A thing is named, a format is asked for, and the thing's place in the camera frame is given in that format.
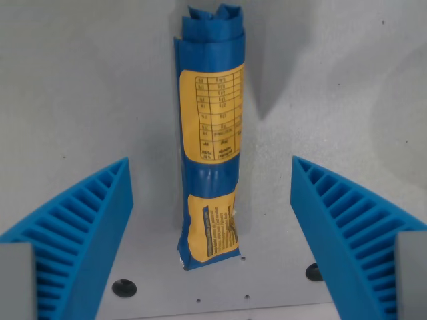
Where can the blue and yellow rolled bag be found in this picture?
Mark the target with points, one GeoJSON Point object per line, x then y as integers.
{"type": "Point", "coordinates": [213, 133]}

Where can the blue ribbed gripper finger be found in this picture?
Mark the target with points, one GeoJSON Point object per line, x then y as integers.
{"type": "Point", "coordinates": [350, 246]}
{"type": "Point", "coordinates": [83, 240]}

